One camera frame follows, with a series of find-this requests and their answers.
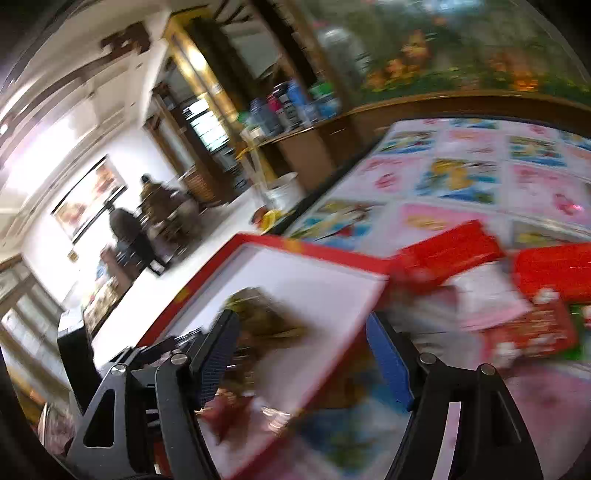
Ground long red snack packet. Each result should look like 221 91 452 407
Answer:
512 244 591 303

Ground glass panel with flowers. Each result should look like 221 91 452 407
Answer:
295 0 591 108

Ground framed wall painting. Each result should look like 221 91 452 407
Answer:
51 154 128 243

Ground red box with white inside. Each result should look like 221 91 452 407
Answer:
136 233 393 480

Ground red packet with white figure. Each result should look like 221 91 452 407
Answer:
480 300 580 370

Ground red thermos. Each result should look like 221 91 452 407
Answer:
269 85 284 130

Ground blue thermos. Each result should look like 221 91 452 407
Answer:
288 79 309 125

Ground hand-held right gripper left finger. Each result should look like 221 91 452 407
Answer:
67 308 243 480

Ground flat red snack packet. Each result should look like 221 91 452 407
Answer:
203 390 296 446

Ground green snack packet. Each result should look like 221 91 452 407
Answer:
569 302 591 361

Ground yellow dustpan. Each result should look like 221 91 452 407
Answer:
257 209 288 232

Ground pink and white snack packet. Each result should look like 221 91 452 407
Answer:
443 270 534 333

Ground yellow mop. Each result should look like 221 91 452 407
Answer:
240 129 274 213

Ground dark thermos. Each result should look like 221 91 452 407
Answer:
280 90 298 129

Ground printed cartoon tablecloth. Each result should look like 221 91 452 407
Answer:
259 117 591 480

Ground white bucket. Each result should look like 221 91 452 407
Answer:
265 172 306 212

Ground green packages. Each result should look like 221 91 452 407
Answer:
308 82 342 120

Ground black furniture piece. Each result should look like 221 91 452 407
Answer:
57 314 100 412

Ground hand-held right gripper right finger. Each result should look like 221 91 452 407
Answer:
366 313 546 480

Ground brown and gold snack packet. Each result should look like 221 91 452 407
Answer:
224 286 311 370

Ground blue water jug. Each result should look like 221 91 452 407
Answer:
249 99 278 136

